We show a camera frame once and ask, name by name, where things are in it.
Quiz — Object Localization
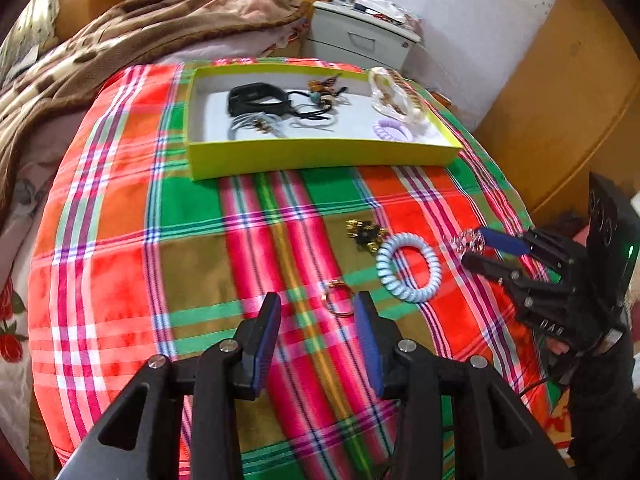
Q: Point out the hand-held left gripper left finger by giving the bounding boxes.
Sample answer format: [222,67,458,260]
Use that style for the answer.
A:
[55,291,284,480]

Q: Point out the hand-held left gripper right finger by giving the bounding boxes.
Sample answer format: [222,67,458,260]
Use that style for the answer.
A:
[352,290,576,480]

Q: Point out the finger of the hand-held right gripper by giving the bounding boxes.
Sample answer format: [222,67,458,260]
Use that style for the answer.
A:
[460,252,577,322]
[477,228,577,274]

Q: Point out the crystal hair clip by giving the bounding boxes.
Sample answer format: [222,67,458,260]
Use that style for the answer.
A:
[447,229,486,256]

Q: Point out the gold ring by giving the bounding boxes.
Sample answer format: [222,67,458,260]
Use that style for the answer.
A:
[320,281,357,317]

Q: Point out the light blue spiral hair tie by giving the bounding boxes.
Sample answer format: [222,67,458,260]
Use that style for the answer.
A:
[375,232,441,304]

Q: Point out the gold and black hair clip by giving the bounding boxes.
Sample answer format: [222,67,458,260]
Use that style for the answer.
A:
[344,218,391,254]

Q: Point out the purple spiral hair tie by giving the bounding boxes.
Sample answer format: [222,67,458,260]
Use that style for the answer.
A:
[372,117,416,144]

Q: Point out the yellow-green cardboard box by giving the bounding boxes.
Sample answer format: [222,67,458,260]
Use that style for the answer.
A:
[182,57,464,181]

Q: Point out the silver bangles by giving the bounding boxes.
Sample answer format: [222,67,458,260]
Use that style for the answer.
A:
[228,112,291,141]

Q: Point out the beaded black cord bracelet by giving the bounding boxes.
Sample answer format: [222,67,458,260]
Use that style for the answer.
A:
[287,73,354,131]

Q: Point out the black wrist band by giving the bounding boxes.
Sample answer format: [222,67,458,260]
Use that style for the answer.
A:
[228,82,291,117]

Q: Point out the person's right forearm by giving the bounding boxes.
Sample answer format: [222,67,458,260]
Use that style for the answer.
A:
[565,330,640,469]

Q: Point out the person's right hand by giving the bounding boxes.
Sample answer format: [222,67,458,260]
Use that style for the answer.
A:
[544,337,574,366]

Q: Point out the plaid cloth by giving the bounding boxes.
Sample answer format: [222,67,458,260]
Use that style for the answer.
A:
[27,57,566,480]

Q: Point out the wooden door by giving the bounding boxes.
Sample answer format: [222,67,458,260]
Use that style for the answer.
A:
[474,0,640,217]

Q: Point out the floral bedsheet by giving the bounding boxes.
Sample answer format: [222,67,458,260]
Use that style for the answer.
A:
[0,154,57,467]

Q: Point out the grey nightstand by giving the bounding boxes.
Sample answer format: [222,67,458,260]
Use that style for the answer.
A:
[304,0,421,69]

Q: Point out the clutter on nightstand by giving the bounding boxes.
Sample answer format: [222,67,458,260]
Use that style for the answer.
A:
[350,0,421,29]

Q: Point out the brown blanket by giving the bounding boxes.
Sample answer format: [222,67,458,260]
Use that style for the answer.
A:
[0,0,314,231]

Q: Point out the black cable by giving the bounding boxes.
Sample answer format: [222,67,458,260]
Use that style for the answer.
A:
[517,352,569,396]

